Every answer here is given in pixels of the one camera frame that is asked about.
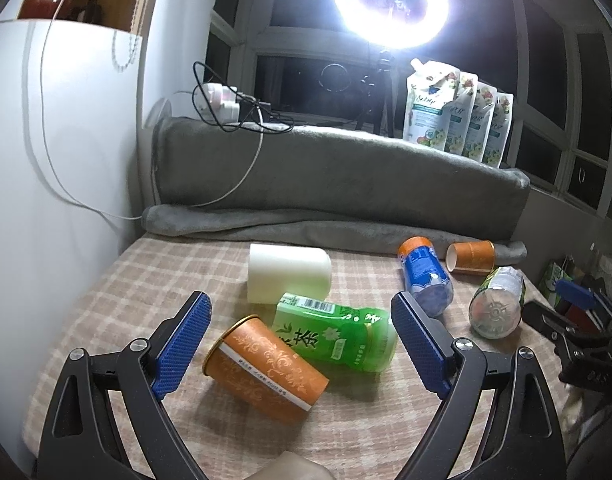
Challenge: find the black tripod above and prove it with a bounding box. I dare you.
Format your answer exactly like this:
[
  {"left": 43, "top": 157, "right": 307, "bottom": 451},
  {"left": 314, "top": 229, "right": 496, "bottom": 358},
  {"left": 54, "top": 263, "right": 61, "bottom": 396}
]
[{"left": 355, "top": 50, "right": 396, "bottom": 139}]

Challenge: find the green paper shopping bag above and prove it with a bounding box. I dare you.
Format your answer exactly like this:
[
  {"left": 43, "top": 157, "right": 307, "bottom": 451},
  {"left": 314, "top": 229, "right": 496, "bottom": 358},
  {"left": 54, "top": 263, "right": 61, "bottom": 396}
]
[{"left": 538, "top": 256, "right": 575, "bottom": 307}]

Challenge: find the black cable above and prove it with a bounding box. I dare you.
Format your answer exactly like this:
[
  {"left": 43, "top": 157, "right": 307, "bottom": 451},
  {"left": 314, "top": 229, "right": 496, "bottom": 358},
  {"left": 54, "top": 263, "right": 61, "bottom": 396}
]
[{"left": 191, "top": 60, "right": 295, "bottom": 135}]

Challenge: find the blue water bottle orange cap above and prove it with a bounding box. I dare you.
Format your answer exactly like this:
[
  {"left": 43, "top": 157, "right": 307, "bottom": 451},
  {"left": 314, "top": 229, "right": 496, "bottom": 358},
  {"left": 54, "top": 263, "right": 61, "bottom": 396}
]
[{"left": 398, "top": 236, "right": 453, "bottom": 318}]

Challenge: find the green tea bottle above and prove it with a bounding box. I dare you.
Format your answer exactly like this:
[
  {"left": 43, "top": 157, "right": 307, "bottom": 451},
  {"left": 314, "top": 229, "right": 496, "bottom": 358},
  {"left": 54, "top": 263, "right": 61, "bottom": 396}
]
[{"left": 272, "top": 292, "right": 398, "bottom": 373}]

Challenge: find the white cable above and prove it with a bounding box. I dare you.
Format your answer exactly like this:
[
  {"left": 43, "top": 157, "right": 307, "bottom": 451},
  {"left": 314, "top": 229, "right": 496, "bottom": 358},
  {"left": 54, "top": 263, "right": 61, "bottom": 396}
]
[{"left": 38, "top": 0, "right": 266, "bottom": 222}]

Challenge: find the orange patterned paper cup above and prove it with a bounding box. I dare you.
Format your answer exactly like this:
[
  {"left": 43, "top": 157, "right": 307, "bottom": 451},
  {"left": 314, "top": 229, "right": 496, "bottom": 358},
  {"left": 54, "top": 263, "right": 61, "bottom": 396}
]
[{"left": 203, "top": 315, "right": 329, "bottom": 425}]

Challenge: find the white power strip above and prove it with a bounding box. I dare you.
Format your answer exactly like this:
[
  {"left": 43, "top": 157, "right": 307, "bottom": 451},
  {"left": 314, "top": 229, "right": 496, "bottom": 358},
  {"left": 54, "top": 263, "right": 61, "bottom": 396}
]
[{"left": 194, "top": 82, "right": 240, "bottom": 125}]

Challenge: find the grey folded blanket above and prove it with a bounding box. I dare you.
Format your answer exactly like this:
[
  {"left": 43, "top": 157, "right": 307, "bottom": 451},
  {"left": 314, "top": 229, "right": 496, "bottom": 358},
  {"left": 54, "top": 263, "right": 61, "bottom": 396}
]
[{"left": 142, "top": 117, "right": 530, "bottom": 266}]

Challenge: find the small orange paper cup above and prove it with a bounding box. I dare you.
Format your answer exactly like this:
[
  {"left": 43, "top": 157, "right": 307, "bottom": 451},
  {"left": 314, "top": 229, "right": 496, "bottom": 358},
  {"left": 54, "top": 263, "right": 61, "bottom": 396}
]
[{"left": 446, "top": 240, "right": 496, "bottom": 275}]

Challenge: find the plaid beige table cloth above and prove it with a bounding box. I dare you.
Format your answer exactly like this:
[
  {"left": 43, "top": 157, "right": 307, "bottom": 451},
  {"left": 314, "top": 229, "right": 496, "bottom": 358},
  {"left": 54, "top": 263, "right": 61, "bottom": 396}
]
[{"left": 24, "top": 235, "right": 567, "bottom": 479}]

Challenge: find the clear bottle green label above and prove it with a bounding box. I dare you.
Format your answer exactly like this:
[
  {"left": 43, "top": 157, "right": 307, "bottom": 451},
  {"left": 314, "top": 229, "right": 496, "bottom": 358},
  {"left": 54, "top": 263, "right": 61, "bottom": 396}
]
[{"left": 468, "top": 266, "right": 526, "bottom": 340}]

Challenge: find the bright ring light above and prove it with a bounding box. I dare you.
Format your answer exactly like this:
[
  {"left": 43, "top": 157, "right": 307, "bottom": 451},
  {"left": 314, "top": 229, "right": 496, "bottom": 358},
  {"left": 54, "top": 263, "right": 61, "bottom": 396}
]
[{"left": 334, "top": 0, "right": 450, "bottom": 51}]

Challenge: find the white cylindrical cup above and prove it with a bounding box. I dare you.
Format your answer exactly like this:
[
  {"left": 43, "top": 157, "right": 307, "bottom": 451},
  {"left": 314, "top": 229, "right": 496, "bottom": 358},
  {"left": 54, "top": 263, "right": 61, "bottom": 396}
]
[{"left": 247, "top": 243, "right": 332, "bottom": 304}]

